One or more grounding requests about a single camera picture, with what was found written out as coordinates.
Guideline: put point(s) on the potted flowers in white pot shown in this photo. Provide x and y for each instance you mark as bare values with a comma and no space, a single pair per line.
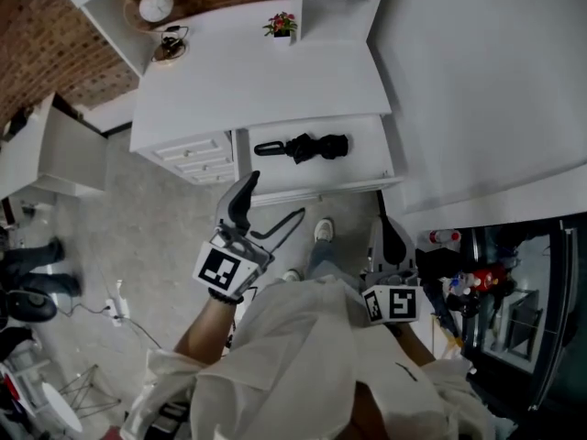
280,25

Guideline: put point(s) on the person's left forearm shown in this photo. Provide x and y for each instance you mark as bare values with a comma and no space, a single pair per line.
208,333

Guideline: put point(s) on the white shelf unit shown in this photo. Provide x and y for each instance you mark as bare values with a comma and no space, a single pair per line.
330,5

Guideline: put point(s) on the round white clock gold frame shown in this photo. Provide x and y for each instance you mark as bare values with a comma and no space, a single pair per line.
155,6

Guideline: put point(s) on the white power strip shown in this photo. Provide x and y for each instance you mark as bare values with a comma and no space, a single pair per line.
117,309

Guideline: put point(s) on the large white wardrobe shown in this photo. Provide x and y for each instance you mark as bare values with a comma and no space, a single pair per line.
486,90

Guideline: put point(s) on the white dresser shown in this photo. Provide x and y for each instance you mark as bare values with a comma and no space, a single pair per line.
261,90

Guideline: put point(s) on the black glass door cabinet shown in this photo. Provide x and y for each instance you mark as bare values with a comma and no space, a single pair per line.
527,314

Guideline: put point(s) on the black umbrella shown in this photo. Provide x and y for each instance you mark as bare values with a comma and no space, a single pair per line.
316,147

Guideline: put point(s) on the round white side table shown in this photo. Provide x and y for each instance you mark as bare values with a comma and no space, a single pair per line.
62,405

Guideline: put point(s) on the person's white shirt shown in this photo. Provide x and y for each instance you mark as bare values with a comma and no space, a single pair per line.
293,365

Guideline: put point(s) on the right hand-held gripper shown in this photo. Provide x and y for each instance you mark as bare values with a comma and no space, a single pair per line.
390,298

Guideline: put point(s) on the person's right forearm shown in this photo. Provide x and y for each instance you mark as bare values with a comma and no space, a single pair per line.
415,344

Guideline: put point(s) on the black office chair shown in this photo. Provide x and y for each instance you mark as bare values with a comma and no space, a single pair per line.
27,304

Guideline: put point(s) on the person's blue jeans leg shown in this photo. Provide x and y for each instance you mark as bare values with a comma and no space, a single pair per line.
328,264

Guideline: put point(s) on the person's white shoe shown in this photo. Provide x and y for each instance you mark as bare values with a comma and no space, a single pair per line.
291,275
324,230

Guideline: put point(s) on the clear bottle with red cap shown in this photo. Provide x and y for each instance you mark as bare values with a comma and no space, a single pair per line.
444,236

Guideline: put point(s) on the red toy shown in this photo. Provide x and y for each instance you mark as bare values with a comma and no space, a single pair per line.
487,277

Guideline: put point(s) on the white drawer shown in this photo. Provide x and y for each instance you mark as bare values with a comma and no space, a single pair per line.
321,172

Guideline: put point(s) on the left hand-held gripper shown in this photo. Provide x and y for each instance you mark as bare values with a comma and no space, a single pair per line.
238,264

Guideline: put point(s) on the white side desk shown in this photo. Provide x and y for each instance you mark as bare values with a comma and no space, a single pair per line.
50,149

